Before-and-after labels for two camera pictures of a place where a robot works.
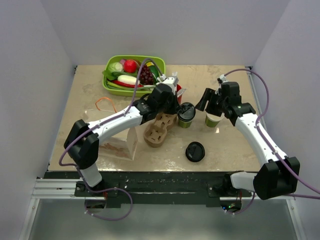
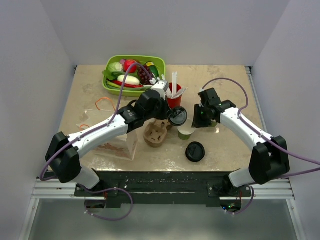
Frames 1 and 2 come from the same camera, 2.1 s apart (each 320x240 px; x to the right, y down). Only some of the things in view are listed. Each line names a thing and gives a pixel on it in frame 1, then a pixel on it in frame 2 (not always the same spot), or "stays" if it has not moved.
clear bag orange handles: x=123 y=146 stays
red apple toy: x=130 y=66 stays
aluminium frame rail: x=54 y=189 stays
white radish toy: x=128 y=79 stays
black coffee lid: x=187 y=111 -> x=178 y=116
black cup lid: x=195 y=151 stays
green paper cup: x=186 y=114 -> x=185 y=131
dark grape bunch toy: x=146 y=77 stays
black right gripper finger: x=201 y=105 -> x=196 y=122
